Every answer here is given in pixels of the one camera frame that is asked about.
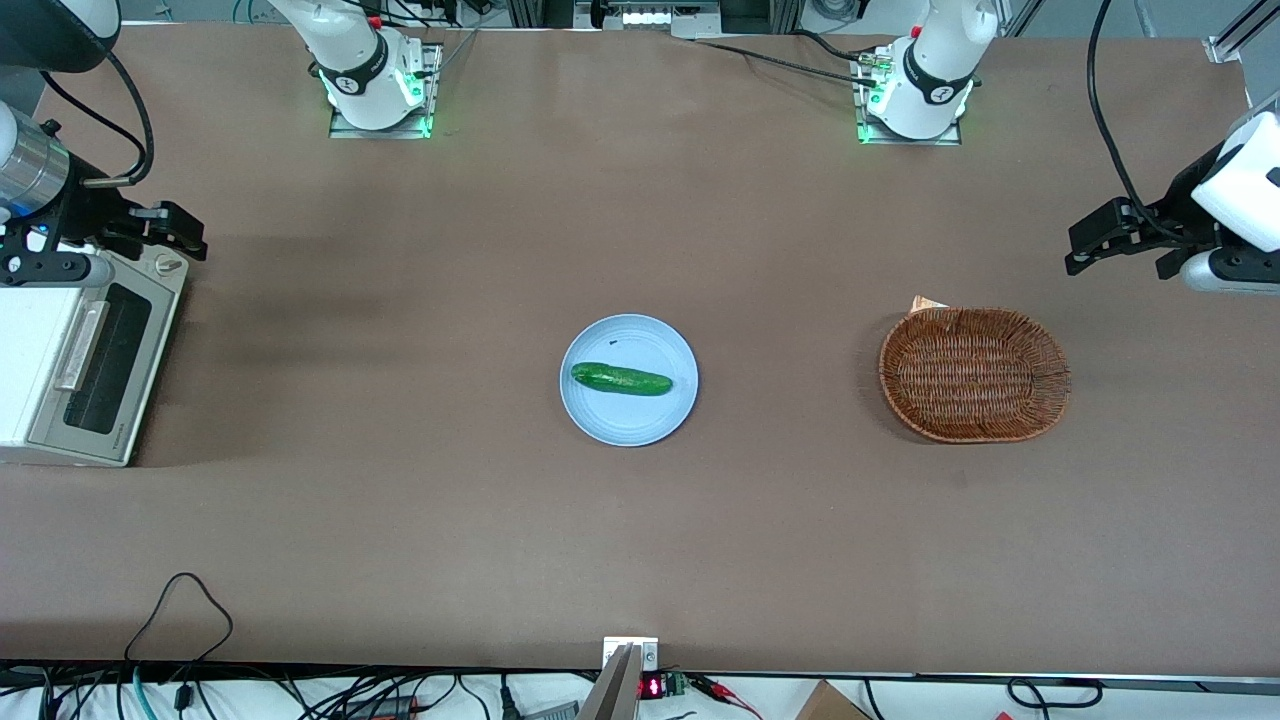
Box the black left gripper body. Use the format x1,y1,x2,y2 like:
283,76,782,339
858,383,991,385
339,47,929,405
1128,145,1233,253

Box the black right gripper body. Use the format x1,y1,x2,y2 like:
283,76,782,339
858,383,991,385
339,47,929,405
0,180,136,259

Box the oven door with handle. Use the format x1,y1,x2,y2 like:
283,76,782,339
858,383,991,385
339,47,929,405
27,280,179,468

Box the white toaster oven body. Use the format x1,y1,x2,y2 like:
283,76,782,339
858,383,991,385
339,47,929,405
0,245,191,468

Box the brown wicker basket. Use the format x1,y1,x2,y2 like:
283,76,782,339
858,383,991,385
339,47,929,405
879,307,1072,444

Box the green cucumber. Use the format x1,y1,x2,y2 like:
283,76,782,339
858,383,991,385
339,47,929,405
571,362,674,397

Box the light blue plate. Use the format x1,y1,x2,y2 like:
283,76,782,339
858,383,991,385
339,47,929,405
559,314,699,447

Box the grey white power unit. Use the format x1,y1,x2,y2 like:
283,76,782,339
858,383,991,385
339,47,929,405
575,0,723,39

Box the brown cardboard box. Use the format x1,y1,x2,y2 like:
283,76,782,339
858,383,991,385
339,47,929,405
795,680,871,720

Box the red clip leads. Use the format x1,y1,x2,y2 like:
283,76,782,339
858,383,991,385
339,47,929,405
690,675,763,720

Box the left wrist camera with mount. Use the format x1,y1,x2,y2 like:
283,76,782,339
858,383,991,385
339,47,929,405
1180,248,1280,297

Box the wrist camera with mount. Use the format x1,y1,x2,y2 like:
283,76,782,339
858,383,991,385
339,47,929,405
1180,248,1280,297
0,250,113,289

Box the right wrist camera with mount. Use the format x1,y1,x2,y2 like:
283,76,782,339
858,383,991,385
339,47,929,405
0,250,113,289

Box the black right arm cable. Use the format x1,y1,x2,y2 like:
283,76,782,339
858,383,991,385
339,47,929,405
38,48,157,191

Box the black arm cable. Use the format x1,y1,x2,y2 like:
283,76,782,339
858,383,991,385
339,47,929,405
38,48,157,191
1087,0,1201,246

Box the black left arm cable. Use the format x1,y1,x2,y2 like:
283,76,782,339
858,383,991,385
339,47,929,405
1087,0,1201,246

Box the aluminium frame profile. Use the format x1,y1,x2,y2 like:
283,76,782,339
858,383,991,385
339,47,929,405
1205,0,1280,67

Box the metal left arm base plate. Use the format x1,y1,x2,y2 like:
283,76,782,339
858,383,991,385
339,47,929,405
850,50,963,147

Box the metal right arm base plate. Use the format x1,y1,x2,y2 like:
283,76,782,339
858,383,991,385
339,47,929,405
328,42,443,139

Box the short black table cable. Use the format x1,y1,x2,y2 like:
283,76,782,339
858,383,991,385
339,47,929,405
795,30,873,63

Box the looped thin black cable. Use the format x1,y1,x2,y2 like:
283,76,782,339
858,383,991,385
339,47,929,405
124,572,234,663

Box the long black table cable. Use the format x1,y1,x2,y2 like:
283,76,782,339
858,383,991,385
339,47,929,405
695,40,881,87

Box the flat looped black cable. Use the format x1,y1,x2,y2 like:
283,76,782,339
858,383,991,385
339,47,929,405
1005,678,1104,711

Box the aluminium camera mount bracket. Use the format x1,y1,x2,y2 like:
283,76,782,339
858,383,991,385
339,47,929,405
578,637,660,720

